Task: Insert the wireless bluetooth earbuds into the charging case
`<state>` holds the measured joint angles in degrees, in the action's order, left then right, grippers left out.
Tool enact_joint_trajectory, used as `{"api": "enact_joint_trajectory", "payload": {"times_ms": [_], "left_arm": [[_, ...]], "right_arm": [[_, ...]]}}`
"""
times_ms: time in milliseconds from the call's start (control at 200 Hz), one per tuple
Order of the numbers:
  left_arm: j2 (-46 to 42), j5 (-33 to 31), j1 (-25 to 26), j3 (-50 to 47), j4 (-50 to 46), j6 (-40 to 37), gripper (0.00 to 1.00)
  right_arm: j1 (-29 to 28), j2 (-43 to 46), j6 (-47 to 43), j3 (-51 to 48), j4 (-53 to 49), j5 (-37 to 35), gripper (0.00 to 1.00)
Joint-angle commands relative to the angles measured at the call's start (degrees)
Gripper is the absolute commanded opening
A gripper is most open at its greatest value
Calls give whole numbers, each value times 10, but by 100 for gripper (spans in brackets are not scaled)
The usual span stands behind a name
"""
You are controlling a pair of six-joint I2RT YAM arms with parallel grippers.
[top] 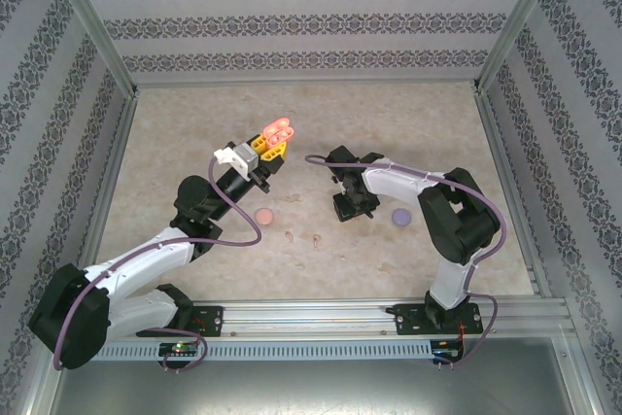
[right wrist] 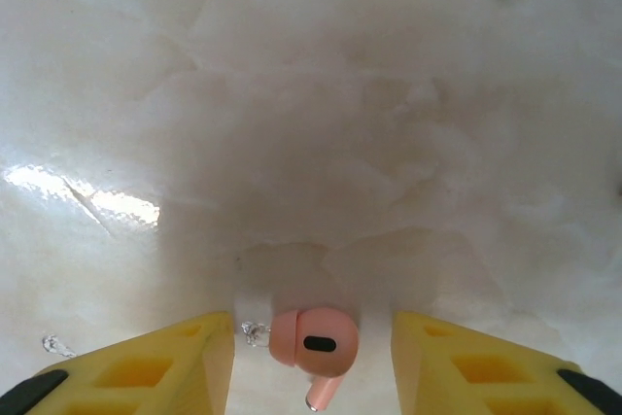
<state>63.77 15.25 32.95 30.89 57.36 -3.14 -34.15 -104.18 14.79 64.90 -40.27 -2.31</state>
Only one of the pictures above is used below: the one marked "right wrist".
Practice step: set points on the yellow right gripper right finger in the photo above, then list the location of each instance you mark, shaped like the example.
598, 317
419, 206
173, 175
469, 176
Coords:
486, 376

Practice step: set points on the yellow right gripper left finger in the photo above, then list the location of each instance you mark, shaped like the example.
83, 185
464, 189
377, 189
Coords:
121, 376

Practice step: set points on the coral earbud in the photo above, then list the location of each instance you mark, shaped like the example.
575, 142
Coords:
330, 337

